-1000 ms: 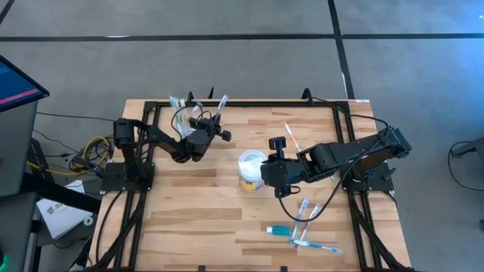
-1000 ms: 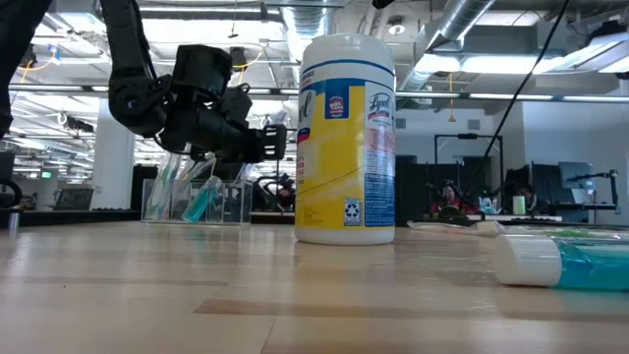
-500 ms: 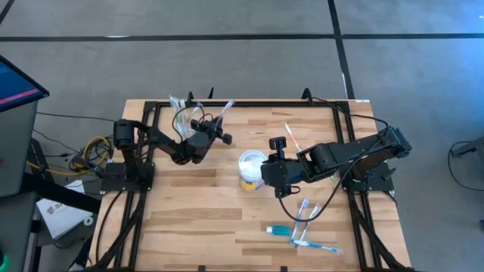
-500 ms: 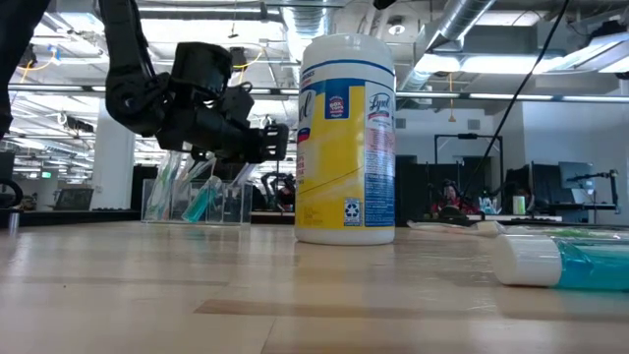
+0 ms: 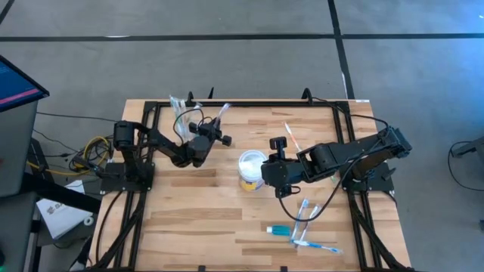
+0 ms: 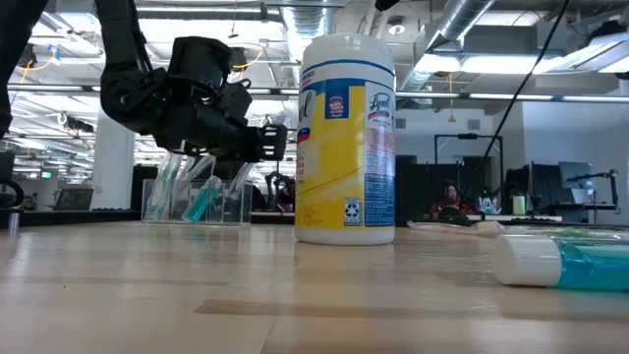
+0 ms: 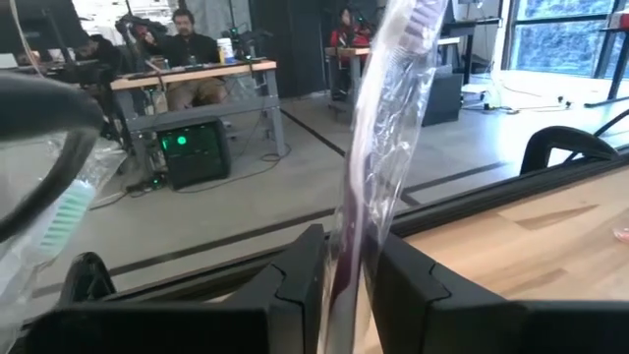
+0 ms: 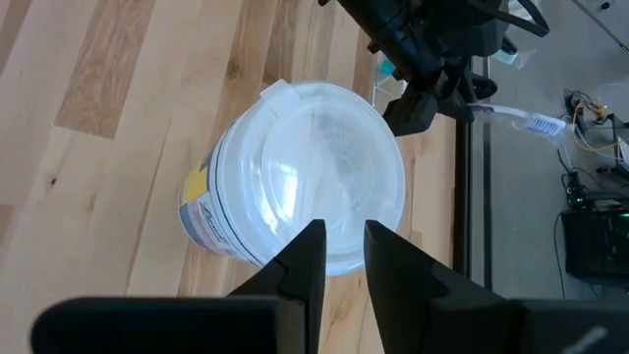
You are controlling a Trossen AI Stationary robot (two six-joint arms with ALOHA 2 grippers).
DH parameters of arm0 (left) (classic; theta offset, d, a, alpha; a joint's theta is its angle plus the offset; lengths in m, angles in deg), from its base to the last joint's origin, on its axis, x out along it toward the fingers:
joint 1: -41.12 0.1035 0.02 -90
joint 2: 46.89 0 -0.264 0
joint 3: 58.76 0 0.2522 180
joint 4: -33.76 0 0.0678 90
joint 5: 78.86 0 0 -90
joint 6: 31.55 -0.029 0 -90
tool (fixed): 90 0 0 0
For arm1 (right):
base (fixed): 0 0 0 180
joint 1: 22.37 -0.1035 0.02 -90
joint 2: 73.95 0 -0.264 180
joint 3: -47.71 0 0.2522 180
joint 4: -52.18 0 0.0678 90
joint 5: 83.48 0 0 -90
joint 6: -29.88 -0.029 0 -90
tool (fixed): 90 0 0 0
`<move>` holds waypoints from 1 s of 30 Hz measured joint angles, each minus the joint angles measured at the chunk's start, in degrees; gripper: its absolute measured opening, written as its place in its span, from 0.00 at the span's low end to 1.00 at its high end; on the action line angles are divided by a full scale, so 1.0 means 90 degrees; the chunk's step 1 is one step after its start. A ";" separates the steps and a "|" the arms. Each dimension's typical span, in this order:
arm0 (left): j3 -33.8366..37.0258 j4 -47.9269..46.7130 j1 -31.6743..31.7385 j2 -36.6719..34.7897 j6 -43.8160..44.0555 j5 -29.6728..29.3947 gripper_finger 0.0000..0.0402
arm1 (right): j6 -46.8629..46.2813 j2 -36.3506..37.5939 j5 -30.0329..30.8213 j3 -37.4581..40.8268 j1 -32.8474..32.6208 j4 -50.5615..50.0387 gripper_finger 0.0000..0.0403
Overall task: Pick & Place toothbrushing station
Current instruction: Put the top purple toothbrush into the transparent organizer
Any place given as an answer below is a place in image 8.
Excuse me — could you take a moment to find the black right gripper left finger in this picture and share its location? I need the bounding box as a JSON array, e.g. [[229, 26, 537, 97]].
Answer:
[[31, 218, 328, 354]]

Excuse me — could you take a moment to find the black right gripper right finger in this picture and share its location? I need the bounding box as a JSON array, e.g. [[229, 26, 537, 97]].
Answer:
[[365, 218, 629, 354]]

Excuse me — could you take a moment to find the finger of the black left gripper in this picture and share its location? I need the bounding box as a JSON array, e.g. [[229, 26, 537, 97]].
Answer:
[[382, 88, 439, 139], [438, 60, 476, 122]]

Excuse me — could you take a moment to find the clear plastic toothbrush package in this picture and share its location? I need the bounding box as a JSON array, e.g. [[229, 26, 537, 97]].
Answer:
[[371, 51, 412, 102]]

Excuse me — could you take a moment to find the black computer tower green light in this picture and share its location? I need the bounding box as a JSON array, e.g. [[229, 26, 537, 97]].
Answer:
[[559, 199, 629, 284]]

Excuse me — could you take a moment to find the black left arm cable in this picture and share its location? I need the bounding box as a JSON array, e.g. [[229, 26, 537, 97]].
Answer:
[[493, 0, 551, 38]]

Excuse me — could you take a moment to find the black floor cable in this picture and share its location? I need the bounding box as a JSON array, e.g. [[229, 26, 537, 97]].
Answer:
[[554, 88, 591, 212]]

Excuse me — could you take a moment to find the yellow floor cable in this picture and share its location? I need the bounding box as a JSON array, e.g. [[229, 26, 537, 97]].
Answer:
[[569, 100, 629, 154]]

